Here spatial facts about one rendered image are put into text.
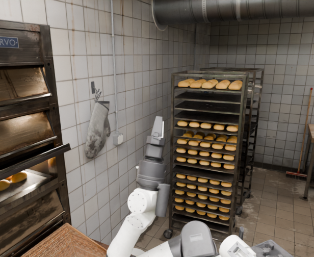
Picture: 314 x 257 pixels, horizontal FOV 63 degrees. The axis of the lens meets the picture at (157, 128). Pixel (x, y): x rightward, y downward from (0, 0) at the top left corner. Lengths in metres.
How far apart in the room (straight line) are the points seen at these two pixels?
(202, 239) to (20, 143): 1.08
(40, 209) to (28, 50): 0.94
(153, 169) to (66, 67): 1.13
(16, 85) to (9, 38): 0.23
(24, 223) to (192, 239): 1.12
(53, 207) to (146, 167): 1.15
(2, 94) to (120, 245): 0.95
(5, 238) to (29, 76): 0.88
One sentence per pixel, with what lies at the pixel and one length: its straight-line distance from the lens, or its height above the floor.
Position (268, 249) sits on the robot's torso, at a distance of 0.90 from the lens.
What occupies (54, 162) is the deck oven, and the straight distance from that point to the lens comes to 1.77.
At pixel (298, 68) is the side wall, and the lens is 4.56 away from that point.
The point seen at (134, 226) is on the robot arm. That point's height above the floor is 1.45.
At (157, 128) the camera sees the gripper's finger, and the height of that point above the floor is 1.73.
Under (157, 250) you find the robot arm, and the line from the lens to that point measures 0.91.
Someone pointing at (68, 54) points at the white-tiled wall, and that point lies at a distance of 1.76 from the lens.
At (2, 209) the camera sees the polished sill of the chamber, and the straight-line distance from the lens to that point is 1.62.
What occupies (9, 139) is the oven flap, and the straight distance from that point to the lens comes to 1.52.
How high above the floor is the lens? 1.95
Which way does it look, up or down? 16 degrees down
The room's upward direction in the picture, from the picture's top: straight up
